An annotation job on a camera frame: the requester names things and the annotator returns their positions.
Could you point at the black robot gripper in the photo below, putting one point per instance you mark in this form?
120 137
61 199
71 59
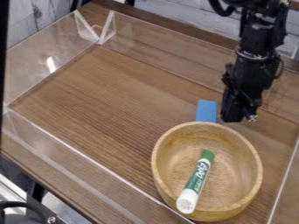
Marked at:
247 78

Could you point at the blue foam block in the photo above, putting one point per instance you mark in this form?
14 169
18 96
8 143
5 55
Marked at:
205 111

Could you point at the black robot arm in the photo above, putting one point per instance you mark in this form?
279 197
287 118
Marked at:
261 28

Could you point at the brown wooden bowl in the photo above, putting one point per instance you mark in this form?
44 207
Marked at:
235 176

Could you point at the green Expo marker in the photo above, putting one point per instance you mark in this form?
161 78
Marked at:
191 192

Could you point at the clear acrylic tray wall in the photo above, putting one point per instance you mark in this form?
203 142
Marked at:
96 86

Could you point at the black metal bracket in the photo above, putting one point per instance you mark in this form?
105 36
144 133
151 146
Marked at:
48 216

